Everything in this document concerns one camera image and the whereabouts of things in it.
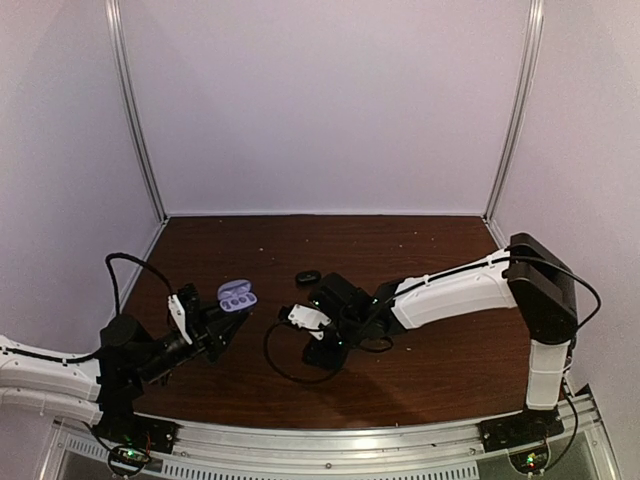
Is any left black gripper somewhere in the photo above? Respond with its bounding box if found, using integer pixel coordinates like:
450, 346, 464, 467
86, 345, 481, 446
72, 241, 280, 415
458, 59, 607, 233
135, 297, 247, 384

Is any blue oval case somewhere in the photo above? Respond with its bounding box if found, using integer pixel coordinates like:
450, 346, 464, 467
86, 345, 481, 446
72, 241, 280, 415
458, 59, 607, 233
217, 279, 258, 313

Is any black earbud charging case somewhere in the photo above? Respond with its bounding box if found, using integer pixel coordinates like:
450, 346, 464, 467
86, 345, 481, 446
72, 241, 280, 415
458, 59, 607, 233
294, 270, 322, 286

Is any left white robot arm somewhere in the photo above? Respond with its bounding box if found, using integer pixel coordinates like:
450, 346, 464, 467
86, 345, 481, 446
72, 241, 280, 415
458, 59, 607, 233
1, 295, 253, 444

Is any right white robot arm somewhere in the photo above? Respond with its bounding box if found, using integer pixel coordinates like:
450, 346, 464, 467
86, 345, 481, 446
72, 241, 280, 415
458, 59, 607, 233
285, 233, 579, 442

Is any left circuit board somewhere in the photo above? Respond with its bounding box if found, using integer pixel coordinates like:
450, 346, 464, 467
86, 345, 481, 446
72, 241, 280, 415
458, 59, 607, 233
107, 445, 151, 476

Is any circuit board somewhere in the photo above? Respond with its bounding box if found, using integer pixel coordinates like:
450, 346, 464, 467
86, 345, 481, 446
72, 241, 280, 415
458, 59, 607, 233
107, 445, 151, 476
509, 446, 550, 475

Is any right circuit board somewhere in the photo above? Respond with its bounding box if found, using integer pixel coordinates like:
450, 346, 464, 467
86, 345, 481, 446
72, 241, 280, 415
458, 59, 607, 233
509, 446, 550, 475

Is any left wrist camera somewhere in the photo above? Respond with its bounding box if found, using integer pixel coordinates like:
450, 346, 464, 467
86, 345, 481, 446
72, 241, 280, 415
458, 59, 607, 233
167, 283, 199, 345

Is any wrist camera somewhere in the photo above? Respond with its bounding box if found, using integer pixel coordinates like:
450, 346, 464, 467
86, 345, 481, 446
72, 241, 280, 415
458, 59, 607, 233
278, 304, 331, 340
167, 283, 199, 345

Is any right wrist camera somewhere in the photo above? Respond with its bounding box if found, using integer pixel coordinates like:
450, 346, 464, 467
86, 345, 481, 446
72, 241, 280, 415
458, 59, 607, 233
278, 304, 331, 340

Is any right black camera cable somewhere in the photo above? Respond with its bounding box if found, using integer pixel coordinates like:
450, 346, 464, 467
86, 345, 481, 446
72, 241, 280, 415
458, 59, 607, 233
264, 319, 341, 385

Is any black camera cable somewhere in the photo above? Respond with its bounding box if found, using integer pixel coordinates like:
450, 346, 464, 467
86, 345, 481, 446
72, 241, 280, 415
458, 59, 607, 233
29, 252, 179, 369
264, 319, 341, 385

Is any left black camera cable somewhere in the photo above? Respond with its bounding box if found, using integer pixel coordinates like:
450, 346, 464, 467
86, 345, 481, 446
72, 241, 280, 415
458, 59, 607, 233
29, 252, 179, 369

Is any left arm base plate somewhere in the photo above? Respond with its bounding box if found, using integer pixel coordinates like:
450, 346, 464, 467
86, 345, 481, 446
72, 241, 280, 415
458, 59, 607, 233
92, 413, 178, 454

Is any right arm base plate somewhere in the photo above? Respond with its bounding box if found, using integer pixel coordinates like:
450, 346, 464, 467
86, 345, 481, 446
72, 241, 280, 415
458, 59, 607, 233
479, 414, 564, 452

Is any front aluminium rail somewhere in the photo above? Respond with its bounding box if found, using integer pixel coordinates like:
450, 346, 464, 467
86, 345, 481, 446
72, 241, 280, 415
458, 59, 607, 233
35, 392, 622, 479

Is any left aluminium frame post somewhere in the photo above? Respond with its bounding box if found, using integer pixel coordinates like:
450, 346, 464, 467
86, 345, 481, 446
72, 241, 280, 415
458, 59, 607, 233
104, 0, 168, 224

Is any aluminium frame post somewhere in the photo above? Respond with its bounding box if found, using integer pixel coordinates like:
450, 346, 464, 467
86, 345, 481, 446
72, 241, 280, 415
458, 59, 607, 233
483, 0, 545, 225
104, 0, 168, 224

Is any right aluminium frame post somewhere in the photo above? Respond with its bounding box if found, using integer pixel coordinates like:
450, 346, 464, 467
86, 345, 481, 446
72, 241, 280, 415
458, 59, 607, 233
483, 0, 545, 225

